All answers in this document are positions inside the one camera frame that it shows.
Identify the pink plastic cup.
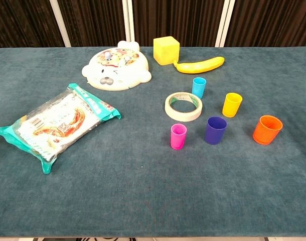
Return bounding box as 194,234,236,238
170,123,188,151

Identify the blue plastic cup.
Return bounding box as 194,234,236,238
192,77,207,99

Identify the purple plastic cup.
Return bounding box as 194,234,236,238
204,115,228,146

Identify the yellow plastic cup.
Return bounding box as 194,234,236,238
222,92,243,118

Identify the masking tape roll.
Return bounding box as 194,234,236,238
165,91,203,123

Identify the white bear fishing toy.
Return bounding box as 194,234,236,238
82,41,152,91

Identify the teal velvet tablecloth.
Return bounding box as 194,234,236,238
0,46,306,238

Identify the yellow banana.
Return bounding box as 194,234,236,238
173,56,225,74

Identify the yellow foam cube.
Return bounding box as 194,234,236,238
153,36,181,66

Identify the teal snack package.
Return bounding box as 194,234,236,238
0,83,121,174

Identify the orange plastic cup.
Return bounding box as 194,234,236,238
252,115,283,146

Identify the white partition post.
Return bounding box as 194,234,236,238
49,0,72,48
215,0,236,48
121,0,136,43

